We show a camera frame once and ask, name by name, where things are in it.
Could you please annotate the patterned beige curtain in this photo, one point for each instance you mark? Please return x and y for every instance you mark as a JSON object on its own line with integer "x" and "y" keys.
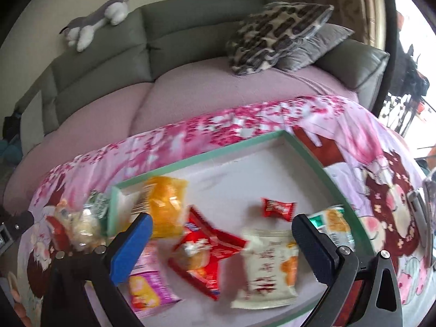
{"x": 347, "y": 0}

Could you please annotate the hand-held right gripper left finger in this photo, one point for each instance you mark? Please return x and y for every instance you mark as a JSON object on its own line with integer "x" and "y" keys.
{"x": 131, "y": 248}

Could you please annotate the light grey cushion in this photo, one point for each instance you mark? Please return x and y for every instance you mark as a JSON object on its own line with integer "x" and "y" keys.
{"x": 32, "y": 122}

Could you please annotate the grey shiny object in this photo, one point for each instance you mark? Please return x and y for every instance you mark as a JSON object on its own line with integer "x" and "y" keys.
{"x": 420, "y": 218}

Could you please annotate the teal cloth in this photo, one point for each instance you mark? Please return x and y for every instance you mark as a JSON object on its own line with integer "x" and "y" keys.
{"x": 12, "y": 151}

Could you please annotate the green print clear packet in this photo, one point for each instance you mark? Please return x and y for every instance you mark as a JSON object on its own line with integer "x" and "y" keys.
{"x": 98, "y": 207}

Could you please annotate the black patterned cushion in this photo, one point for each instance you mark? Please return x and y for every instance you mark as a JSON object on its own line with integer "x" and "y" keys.
{"x": 272, "y": 37}

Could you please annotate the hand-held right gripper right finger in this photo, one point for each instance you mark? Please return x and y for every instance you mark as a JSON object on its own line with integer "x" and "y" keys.
{"x": 313, "y": 248}

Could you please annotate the yellow snack packet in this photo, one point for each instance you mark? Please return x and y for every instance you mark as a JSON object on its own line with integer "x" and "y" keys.
{"x": 167, "y": 207}

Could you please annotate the pink snack packet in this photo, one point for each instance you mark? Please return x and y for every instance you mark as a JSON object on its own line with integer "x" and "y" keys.
{"x": 150, "y": 286}

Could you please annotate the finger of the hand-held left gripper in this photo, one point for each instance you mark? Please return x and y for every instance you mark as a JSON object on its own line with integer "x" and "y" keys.
{"x": 20, "y": 223}

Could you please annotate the dark garment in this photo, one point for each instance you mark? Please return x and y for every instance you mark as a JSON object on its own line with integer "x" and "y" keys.
{"x": 12, "y": 126}

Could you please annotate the white snack packet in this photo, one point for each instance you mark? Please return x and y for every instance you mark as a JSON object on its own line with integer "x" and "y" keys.
{"x": 265, "y": 272}

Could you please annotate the grey white plush dog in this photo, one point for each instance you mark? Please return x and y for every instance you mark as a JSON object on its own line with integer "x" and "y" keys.
{"x": 85, "y": 27}

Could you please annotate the large red snack packet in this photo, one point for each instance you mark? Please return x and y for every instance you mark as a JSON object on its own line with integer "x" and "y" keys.
{"x": 207, "y": 245}

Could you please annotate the small red snack packet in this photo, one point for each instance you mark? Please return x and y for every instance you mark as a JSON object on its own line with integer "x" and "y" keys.
{"x": 277, "y": 207}

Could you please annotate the white tray with teal rim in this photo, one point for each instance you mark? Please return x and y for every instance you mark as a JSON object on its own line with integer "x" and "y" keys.
{"x": 238, "y": 184}

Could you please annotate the grey sofa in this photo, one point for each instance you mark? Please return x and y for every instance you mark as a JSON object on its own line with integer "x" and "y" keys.
{"x": 190, "y": 24}

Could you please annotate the dark green snack packet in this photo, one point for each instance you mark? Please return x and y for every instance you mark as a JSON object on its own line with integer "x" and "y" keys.
{"x": 332, "y": 223}

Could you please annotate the grey satin cushion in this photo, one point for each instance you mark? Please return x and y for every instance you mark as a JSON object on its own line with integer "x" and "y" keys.
{"x": 316, "y": 49}

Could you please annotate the clear bun packet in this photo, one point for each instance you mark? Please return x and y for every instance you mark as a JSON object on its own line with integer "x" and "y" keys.
{"x": 76, "y": 226}

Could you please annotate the black tripod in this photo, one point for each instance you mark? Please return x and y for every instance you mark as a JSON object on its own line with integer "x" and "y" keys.
{"x": 407, "y": 71}

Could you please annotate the pink sofa seat cover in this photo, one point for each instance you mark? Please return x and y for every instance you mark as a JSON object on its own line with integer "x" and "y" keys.
{"x": 211, "y": 98}

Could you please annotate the pink printed blanket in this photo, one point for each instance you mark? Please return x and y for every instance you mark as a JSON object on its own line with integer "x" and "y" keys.
{"x": 374, "y": 163}

